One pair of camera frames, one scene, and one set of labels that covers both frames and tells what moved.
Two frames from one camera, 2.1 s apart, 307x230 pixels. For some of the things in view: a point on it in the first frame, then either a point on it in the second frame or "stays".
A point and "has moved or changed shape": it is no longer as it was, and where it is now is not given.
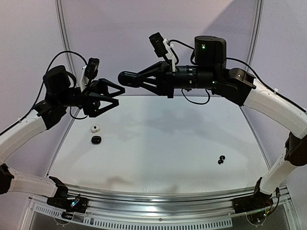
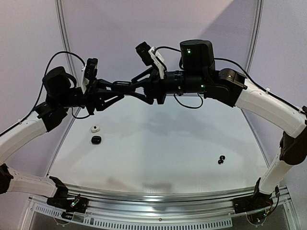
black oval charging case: (128, 78) has moved or changed shape
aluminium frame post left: (60, 8) stays
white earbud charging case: (95, 129) stays
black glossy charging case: (96, 140) stays
